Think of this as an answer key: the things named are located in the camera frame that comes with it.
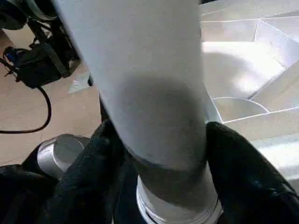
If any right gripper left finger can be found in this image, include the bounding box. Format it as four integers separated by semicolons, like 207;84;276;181
39;119;137;224

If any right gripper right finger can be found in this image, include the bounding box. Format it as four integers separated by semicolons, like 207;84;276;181
205;121;299;224

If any white plastic table top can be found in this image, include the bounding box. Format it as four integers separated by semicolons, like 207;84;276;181
200;0;299;183

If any white plastic table leg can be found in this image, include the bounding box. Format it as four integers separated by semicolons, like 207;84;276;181
50;0;223;224

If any black floor bag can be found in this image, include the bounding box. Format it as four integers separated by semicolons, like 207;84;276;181
0;44;71;90

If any black floor cable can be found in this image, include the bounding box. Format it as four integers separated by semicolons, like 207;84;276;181
0;86;53;136

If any black work table frame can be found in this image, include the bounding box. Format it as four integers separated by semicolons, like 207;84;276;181
26;14;81;80

